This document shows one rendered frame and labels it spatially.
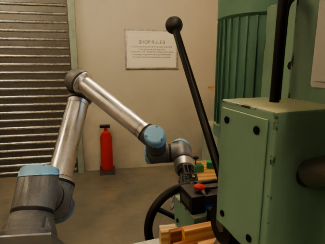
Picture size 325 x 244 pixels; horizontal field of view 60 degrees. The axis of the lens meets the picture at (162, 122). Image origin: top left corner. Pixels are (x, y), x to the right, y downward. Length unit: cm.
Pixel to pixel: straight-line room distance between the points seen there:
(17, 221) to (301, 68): 97
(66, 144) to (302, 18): 120
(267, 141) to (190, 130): 345
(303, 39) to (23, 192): 100
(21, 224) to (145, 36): 276
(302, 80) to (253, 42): 17
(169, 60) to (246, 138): 325
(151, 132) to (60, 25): 247
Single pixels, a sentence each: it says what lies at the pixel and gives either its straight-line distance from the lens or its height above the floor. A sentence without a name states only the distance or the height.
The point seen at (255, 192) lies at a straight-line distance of 29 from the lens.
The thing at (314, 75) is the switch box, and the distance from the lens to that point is 25.
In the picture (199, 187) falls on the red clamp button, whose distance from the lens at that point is 75.
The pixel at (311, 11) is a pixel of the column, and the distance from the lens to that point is 35.
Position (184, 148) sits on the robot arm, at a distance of 131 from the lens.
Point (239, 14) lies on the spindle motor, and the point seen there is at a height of 142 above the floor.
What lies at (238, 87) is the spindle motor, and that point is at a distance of 50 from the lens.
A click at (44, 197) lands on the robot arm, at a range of 113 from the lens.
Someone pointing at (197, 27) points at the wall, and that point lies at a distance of 364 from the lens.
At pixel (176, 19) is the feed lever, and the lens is 58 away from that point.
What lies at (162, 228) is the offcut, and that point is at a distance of 74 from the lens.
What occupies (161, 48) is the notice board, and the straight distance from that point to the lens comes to 349.
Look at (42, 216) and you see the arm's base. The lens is 111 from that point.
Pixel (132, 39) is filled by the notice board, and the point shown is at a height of 159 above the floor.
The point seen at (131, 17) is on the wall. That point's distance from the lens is 349.
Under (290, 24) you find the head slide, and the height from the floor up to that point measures 139.
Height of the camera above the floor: 134
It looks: 12 degrees down
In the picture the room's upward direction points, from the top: straight up
